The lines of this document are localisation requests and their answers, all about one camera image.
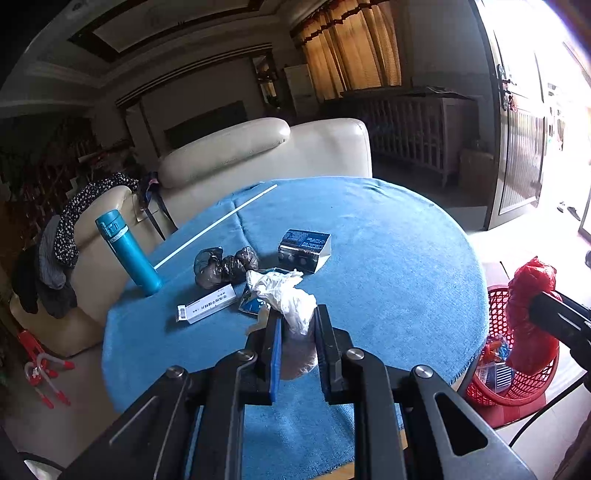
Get white tissue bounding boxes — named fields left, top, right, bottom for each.
left=252, top=270, right=318, bottom=381

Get red plastic bag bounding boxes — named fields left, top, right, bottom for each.
left=504, top=256, right=564, bottom=375

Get blue foil packet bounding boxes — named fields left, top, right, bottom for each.
left=238, top=268, right=276, bottom=317

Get dark blue product box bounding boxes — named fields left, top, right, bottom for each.
left=277, top=229, right=332, bottom=274

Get white long medicine box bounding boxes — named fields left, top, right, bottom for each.
left=176, top=284, right=238, bottom=324

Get black plastic bag bundle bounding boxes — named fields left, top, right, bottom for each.
left=193, top=246, right=259, bottom=290

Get red mesh trash basket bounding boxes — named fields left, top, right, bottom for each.
left=464, top=285, right=561, bottom=408

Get blue tablecloth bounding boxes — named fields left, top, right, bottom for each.
left=102, top=177, right=489, bottom=479

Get wooden door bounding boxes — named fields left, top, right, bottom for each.
left=471, top=1, right=547, bottom=230

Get white thin stick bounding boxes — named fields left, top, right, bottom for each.
left=154, top=184, right=279, bottom=271

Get cardboard box on floor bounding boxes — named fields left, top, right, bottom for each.
left=459, top=149, right=497, bottom=205

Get cream leather sofa right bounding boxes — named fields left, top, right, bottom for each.
left=158, top=117, right=373, bottom=226

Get teal thermos bottle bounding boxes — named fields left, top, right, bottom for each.
left=95, top=210, right=162, bottom=296

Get red white toy stand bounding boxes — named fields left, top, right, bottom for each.
left=17, top=330, right=75, bottom=409

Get white baby crib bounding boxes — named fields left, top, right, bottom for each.
left=321, top=86, right=480, bottom=186

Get black floral garment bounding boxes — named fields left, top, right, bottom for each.
left=53, top=172, right=139, bottom=269

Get dark clothes pile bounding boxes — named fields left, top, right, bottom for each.
left=11, top=215, right=77, bottom=319

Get black television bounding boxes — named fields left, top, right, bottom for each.
left=164, top=101, right=247, bottom=149

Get orange curtains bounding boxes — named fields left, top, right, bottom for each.
left=290, top=0, right=403, bottom=101

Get black cable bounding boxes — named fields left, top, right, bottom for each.
left=507, top=370, right=591, bottom=448

